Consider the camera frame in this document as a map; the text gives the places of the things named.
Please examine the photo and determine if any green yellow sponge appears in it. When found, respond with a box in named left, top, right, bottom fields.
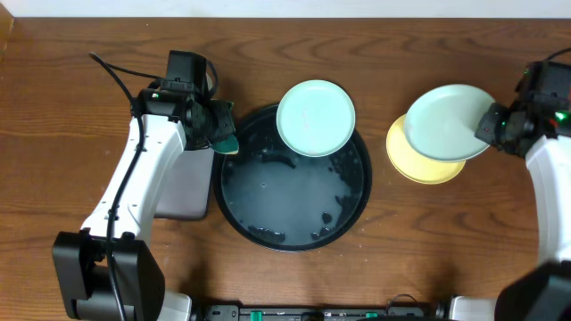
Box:
left=209, top=100, right=239, bottom=154

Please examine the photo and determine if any light green plate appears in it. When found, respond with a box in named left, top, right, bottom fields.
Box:
left=404, top=84, right=495, bottom=162
left=276, top=79, right=356, bottom=157

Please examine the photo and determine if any yellow plate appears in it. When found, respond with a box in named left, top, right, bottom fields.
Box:
left=386, top=115, right=466, bottom=185

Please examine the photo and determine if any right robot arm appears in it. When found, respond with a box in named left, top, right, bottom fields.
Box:
left=448, top=102, right=570, bottom=320

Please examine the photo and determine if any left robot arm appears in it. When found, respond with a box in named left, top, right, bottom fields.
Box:
left=52, top=88, right=236, bottom=320

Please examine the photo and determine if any rectangular black tray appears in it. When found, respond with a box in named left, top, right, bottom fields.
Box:
left=154, top=149, right=214, bottom=220

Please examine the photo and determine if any round black tray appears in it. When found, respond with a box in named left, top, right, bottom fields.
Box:
left=213, top=104, right=372, bottom=252

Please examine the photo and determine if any left black cable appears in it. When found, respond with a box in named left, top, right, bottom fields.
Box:
left=87, top=51, right=219, bottom=321

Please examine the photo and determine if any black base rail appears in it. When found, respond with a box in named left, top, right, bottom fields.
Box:
left=190, top=304, right=444, bottom=321

